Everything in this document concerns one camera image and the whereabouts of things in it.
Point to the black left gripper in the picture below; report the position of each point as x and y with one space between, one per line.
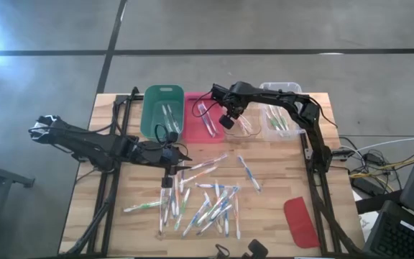
153 154

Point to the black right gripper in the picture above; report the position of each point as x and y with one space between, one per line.
234 99

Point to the orange white toothbrush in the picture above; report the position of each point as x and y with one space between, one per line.
249 124
244 126
200 175
237 216
176 194

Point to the green white toothbrush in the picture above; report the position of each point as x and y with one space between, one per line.
274 119
167 118
142 206
173 118
182 209
282 118
212 207

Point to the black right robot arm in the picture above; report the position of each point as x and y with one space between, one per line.
282 97

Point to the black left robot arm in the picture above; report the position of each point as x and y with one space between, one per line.
85 142

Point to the pink plastic bin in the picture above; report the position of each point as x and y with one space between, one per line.
190 126

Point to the clear plastic bin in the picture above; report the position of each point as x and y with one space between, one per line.
253 135

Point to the green plastic bin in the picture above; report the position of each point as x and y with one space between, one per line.
153 108

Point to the frosted clear plastic tub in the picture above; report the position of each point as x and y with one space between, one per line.
293 124

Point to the black box device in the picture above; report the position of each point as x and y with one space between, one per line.
255 249

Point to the red plastic lid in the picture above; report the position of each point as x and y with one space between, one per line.
300 223

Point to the black power strip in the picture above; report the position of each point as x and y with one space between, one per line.
363 186

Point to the black metal stand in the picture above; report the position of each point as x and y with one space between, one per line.
2 176

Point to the white paper sheet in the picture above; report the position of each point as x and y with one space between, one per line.
368 223

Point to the black laptop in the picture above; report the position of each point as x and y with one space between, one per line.
401 237

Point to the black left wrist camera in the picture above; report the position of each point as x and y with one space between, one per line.
173 137

